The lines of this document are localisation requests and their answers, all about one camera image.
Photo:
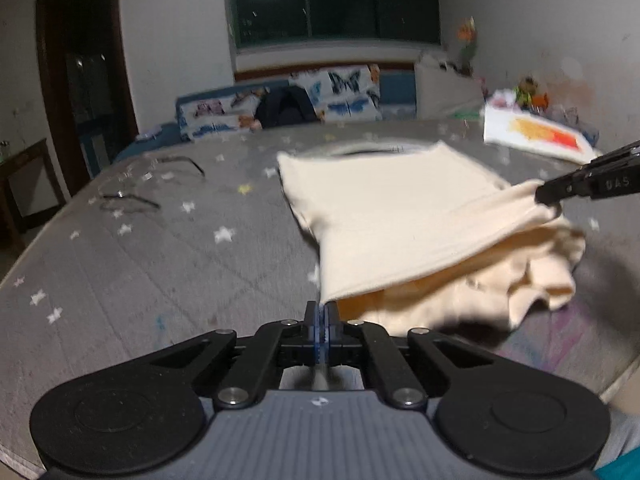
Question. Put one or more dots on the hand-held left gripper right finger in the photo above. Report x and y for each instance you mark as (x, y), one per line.
(328, 335)

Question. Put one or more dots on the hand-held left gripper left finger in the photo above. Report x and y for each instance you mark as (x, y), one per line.
(315, 335)

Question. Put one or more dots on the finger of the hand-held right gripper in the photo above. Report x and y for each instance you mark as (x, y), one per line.
(600, 182)
(620, 156)

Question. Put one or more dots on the cream garment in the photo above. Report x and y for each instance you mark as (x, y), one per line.
(400, 220)

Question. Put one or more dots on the clear storage box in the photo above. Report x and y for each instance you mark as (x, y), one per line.
(575, 122)

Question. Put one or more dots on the french fries drawing paper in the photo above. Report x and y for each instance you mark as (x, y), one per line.
(540, 132)

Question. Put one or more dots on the orange toy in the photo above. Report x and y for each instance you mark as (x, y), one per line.
(541, 100)

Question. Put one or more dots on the brown teddy bear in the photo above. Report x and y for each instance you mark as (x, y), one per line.
(525, 91)

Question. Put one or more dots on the crumpled white tissue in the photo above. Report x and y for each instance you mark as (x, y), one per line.
(501, 97)

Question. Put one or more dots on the grey star-patterned tablecloth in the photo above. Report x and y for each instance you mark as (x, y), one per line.
(150, 270)

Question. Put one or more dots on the grey pillow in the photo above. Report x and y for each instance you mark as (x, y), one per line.
(445, 90)

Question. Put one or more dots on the orange artificial flowers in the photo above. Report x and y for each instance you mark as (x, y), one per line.
(467, 35)

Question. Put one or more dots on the blue sofa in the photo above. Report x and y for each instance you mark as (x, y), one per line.
(397, 92)

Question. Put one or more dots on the black backpack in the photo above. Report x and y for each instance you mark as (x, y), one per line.
(285, 107)

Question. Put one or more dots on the butterfly print blanket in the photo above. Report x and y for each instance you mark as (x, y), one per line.
(345, 85)

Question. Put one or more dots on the small purple item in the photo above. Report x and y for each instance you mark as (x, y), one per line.
(148, 135)

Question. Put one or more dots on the teal cloth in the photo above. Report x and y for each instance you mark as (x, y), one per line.
(622, 470)

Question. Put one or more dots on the dark window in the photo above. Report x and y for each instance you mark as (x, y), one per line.
(340, 0)

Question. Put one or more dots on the small wooden table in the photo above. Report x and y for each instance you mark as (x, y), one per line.
(27, 170)

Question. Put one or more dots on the dark wooden door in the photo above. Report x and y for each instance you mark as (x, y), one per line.
(80, 85)

